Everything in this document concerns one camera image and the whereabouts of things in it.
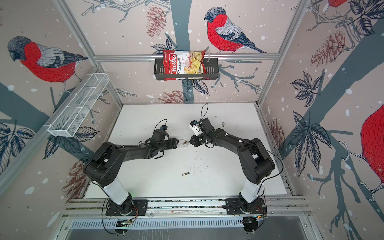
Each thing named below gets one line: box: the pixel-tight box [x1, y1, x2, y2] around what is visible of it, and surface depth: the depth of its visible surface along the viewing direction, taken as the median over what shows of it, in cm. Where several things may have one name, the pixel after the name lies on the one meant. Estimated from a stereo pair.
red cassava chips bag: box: [163, 49, 209, 81], surface depth 89 cm
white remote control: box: [178, 138, 189, 148], surface depth 98 cm
